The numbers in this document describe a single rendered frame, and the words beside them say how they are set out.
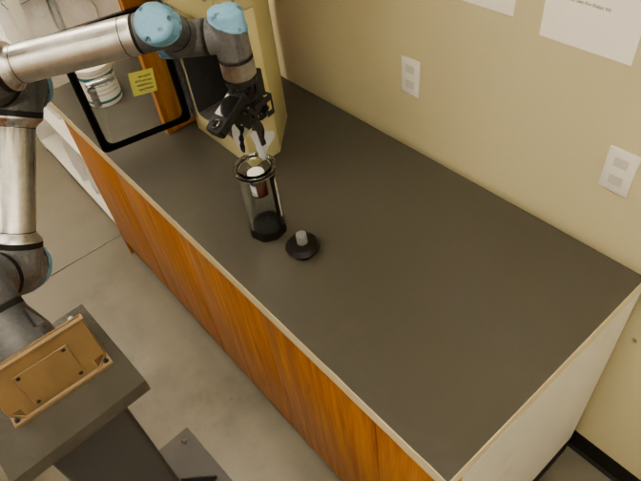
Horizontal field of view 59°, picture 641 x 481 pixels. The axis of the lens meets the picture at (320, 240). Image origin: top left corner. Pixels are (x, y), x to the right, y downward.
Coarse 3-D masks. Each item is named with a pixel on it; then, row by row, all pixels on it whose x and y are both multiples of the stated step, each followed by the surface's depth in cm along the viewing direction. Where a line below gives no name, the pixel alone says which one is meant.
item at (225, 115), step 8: (224, 96) 128; (232, 96) 127; (240, 96) 126; (224, 104) 127; (232, 104) 126; (240, 104) 126; (216, 112) 127; (224, 112) 126; (232, 112) 125; (240, 112) 127; (216, 120) 126; (224, 120) 125; (232, 120) 126; (208, 128) 126; (216, 128) 125; (224, 128) 125; (224, 136) 126
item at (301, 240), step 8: (304, 232) 146; (288, 240) 149; (296, 240) 149; (304, 240) 147; (312, 240) 148; (288, 248) 148; (296, 248) 147; (304, 248) 147; (312, 248) 146; (296, 256) 146; (304, 256) 146; (312, 256) 149
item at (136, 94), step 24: (96, 72) 166; (120, 72) 169; (144, 72) 173; (168, 72) 177; (120, 96) 174; (144, 96) 178; (168, 96) 182; (120, 120) 178; (144, 120) 182; (168, 120) 187
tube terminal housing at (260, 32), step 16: (224, 0) 142; (240, 0) 145; (256, 0) 152; (256, 16) 152; (256, 32) 153; (272, 32) 172; (256, 48) 156; (272, 48) 172; (256, 64) 158; (272, 64) 172; (272, 80) 171; (192, 96) 185; (272, 96) 171; (272, 128) 175; (224, 144) 185; (272, 144) 178
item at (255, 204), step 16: (240, 160) 144; (256, 160) 146; (272, 160) 142; (240, 176) 139; (256, 176) 139; (256, 192) 142; (272, 192) 145; (256, 208) 146; (272, 208) 148; (256, 224) 151; (272, 224) 151
